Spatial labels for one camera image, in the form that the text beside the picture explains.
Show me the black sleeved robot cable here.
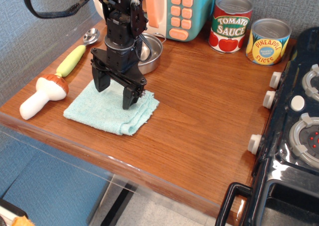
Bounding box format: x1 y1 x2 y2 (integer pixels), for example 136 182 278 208
21 0 92 19

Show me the tomato sauce can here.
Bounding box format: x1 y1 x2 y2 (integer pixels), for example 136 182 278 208
209 0 253 53

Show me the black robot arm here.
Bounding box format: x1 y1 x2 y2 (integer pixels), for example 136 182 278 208
91 0 148 110

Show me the plush toy mushroom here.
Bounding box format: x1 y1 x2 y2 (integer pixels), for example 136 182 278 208
19 74 69 120

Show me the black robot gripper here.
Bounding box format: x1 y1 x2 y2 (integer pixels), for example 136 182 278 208
91 37 147 110

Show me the black toy stove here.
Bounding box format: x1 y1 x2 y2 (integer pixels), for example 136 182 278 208
216 27 319 226

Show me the pineapple slices can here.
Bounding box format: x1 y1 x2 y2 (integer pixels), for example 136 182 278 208
246 18 292 66

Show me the light blue cloth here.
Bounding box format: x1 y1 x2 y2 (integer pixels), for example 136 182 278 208
63 80 160 136

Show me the teal toy microwave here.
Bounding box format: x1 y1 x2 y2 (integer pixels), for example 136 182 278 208
92 0 217 42

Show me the small steel pot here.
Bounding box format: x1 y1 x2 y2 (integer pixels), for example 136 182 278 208
138 33 166 75

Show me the green handled metal spoon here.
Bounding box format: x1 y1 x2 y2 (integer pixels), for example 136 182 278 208
55 28 100 77

